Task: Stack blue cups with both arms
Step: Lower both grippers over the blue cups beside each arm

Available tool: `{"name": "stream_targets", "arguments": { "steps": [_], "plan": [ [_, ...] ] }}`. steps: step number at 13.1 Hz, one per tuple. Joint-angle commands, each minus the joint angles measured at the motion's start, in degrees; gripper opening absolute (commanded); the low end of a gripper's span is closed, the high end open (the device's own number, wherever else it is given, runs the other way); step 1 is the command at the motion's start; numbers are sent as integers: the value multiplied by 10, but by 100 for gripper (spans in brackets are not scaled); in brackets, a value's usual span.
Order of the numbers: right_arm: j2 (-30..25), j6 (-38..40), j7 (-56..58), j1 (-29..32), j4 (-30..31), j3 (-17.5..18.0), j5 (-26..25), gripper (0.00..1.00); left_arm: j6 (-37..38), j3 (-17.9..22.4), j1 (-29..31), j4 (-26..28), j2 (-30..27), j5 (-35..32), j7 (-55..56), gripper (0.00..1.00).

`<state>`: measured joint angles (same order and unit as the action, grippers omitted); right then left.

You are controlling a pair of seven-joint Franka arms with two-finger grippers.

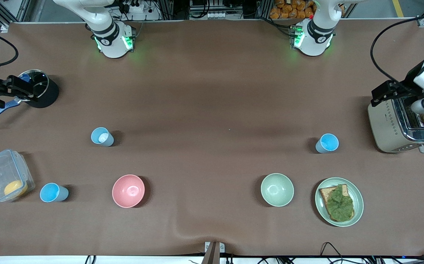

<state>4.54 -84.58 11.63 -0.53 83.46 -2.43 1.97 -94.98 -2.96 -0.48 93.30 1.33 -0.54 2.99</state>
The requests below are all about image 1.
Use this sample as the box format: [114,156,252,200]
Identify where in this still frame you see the pink bowl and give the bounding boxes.
[112,174,145,208]

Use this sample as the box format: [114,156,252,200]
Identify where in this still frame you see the brown table mat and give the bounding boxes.
[0,18,424,257]

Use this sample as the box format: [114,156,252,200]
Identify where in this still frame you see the green lettuce leaf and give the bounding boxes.
[325,184,354,221]

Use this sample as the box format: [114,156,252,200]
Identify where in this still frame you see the white power strip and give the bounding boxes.
[122,0,150,13]

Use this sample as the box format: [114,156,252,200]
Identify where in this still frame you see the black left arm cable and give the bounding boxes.
[370,15,424,87]

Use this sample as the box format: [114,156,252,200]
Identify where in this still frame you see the pale green bowl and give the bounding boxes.
[260,173,295,207]

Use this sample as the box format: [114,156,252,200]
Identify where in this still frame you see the grey metal table clamp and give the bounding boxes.
[204,241,225,264]

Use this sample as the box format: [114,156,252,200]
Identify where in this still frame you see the orange snack packets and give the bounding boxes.
[269,0,317,19]

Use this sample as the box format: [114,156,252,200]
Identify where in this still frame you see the black pot blue handle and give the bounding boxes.
[0,69,60,126]

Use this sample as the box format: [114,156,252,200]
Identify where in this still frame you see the pale green plate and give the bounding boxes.
[315,177,364,227]

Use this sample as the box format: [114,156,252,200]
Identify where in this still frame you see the cream and chrome toaster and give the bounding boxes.
[367,96,424,154]

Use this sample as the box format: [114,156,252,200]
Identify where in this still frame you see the toasted bread slice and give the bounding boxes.
[319,184,355,222]

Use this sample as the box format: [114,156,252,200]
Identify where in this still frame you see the light blue plastic cup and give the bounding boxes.
[40,183,69,203]
[91,127,114,147]
[315,133,339,154]

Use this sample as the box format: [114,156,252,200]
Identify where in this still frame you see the glass lid blue knob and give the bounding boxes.
[18,70,49,102]

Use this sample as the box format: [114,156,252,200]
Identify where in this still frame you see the black looped cable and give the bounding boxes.
[320,242,344,257]

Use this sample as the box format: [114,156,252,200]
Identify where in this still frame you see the orange round food piece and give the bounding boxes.
[4,180,28,197]

